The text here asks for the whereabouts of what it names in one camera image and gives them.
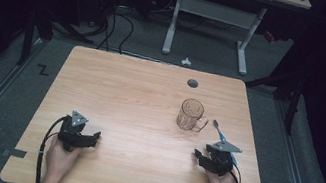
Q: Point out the grey tape strip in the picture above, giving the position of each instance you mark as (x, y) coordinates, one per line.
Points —
(15, 153)

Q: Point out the small red object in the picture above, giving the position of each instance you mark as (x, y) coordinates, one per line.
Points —
(269, 36)

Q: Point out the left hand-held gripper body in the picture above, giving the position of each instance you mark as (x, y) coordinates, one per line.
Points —
(71, 129)

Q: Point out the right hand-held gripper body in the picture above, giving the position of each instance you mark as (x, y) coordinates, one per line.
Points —
(222, 157)

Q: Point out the blue toothbrush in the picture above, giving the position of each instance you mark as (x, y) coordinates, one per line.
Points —
(222, 136)

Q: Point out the clear glass mug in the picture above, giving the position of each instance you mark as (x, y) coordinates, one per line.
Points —
(189, 116)

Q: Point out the person's left hand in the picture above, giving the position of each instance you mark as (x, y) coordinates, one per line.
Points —
(60, 159)

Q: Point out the grey round table grommet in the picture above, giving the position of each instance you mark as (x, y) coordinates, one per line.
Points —
(192, 83)

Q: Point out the black zigzag floor tape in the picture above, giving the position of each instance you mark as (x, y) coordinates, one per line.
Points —
(42, 70)

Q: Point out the white metal-legged desk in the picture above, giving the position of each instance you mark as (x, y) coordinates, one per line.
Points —
(218, 13)

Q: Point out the small white floor scrap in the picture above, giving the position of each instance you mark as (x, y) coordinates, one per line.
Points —
(186, 62)

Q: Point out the black metal stand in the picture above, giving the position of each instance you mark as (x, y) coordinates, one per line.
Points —
(27, 37)
(293, 101)

